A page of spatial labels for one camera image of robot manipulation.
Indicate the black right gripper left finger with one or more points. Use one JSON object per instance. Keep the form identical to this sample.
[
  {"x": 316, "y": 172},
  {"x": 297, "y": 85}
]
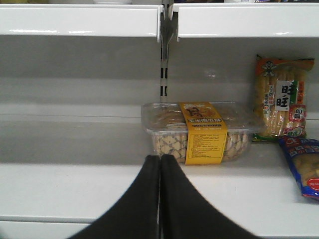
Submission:
[{"x": 135, "y": 214}]

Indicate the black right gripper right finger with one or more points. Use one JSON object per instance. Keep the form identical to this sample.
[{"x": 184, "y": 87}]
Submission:
[{"x": 186, "y": 214}]

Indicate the clear biscuit box yellow band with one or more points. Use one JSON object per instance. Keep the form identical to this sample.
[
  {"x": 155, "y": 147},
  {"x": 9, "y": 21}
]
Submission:
[{"x": 200, "y": 132}]

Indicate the blue chips bag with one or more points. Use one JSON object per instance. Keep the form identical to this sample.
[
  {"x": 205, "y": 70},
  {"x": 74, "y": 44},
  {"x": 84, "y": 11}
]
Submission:
[{"x": 302, "y": 156}]

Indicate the white right shelf unit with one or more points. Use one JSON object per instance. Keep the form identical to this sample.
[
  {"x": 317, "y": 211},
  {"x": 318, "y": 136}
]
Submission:
[{"x": 74, "y": 75}]

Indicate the rice cracker bag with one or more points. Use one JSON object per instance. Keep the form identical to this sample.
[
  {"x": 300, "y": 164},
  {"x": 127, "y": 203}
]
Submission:
[{"x": 280, "y": 88}]

